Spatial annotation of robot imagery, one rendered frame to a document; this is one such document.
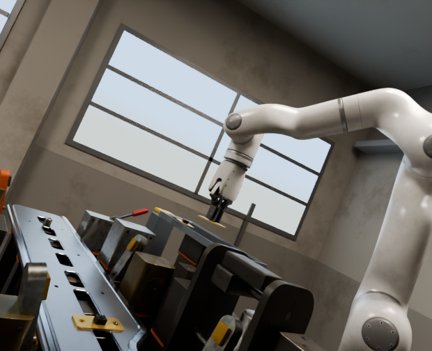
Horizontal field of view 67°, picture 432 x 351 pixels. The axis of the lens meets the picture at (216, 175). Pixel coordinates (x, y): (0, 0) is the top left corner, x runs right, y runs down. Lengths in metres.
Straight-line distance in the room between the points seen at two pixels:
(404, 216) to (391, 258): 0.09
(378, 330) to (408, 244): 0.19
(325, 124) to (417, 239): 0.34
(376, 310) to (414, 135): 0.37
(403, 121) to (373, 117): 0.07
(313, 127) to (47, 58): 2.48
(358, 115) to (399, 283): 0.40
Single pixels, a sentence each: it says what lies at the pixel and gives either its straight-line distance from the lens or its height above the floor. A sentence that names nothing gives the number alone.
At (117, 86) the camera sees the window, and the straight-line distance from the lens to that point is 3.07.
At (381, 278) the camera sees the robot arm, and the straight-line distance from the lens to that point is 0.89.
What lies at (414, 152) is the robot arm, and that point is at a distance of 0.80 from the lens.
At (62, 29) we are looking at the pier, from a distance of 3.09.
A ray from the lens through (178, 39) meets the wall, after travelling 3.27.
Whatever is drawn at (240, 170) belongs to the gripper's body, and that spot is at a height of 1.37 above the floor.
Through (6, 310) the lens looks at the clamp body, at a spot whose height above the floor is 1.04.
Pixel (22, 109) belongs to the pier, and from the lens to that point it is 3.00.
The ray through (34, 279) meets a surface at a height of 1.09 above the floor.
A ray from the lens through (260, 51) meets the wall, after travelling 3.51.
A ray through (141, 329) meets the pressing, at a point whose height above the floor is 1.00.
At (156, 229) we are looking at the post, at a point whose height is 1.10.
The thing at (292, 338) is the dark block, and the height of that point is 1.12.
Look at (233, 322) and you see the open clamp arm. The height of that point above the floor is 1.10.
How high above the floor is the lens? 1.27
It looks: 4 degrees up
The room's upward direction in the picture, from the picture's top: 23 degrees clockwise
